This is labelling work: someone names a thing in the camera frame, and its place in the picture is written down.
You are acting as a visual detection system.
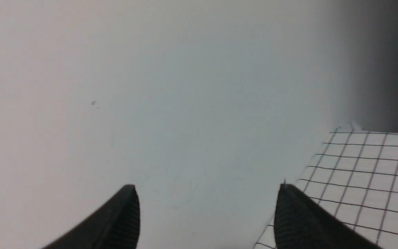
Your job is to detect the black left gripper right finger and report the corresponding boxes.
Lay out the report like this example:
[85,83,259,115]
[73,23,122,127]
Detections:
[274,183,379,249]

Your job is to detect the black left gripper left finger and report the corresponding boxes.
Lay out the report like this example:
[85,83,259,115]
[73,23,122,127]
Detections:
[44,184,141,249]

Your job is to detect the white black grid tablecloth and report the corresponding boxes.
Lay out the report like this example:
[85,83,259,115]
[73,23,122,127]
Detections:
[253,122,398,249]

